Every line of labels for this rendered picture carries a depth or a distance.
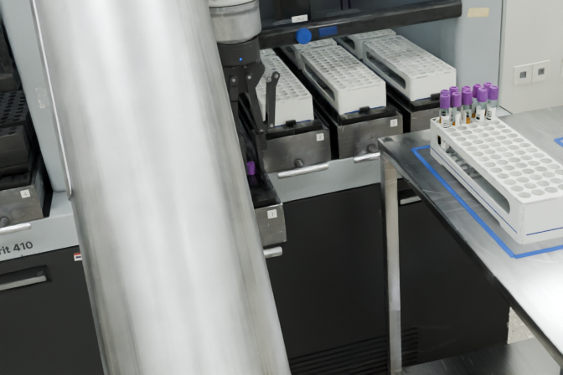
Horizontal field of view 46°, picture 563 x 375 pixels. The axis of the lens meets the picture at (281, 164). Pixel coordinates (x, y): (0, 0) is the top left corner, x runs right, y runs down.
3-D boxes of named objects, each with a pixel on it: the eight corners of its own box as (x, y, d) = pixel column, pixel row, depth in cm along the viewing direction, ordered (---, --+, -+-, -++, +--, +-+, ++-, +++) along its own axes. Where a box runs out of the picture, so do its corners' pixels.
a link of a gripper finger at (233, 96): (239, 76, 105) (229, 76, 105) (240, 141, 110) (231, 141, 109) (235, 69, 108) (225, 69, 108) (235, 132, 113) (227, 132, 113)
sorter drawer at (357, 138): (266, 64, 191) (262, 33, 187) (311, 56, 194) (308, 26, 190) (346, 169, 127) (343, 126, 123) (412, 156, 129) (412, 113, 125)
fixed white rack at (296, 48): (272, 43, 185) (270, 22, 183) (307, 38, 187) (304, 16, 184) (299, 74, 159) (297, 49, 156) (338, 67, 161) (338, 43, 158)
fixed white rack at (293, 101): (239, 87, 155) (235, 62, 152) (280, 80, 157) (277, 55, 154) (266, 134, 129) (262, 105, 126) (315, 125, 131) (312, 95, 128)
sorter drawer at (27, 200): (13, 107, 179) (4, 75, 175) (65, 98, 182) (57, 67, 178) (-39, 247, 115) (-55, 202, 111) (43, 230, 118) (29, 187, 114)
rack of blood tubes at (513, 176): (428, 152, 111) (428, 118, 109) (483, 142, 113) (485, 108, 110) (519, 245, 85) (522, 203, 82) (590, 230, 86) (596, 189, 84)
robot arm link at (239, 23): (196, -1, 105) (202, 36, 107) (204, 11, 97) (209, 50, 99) (251, -9, 106) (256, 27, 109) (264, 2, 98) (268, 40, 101)
